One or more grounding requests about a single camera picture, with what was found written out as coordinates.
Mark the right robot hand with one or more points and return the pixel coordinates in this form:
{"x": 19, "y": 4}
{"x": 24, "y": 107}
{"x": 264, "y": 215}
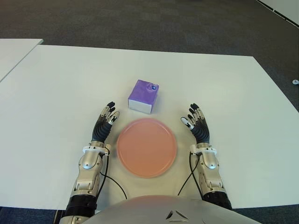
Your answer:
{"x": 202, "y": 131}

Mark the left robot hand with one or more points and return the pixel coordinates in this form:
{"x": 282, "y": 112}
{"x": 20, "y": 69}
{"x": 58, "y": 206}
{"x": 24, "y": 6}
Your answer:
{"x": 101, "y": 130}

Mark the purple tissue paper pack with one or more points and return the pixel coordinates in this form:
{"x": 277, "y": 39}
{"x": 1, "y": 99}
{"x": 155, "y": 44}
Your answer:
{"x": 142, "y": 94}

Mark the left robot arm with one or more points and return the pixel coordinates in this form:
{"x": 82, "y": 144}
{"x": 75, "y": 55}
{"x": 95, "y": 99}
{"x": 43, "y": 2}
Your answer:
{"x": 87, "y": 172}

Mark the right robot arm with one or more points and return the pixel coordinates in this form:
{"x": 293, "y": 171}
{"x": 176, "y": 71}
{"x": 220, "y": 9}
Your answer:
{"x": 211, "y": 172}

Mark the pink round plate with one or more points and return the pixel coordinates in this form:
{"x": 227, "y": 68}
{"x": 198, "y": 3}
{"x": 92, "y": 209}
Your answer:
{"x": 146, "y": 149}

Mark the grey robot torso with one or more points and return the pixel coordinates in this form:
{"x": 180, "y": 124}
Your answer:
{"x": 151, "y": 210}

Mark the small white floor device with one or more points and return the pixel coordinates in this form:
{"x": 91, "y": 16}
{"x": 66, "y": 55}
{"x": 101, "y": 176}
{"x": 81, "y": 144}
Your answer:
{"x": 296, "y": 82}

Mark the adjacent white table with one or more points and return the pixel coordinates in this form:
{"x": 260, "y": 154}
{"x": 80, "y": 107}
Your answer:
{"x": 14, "y": 53}

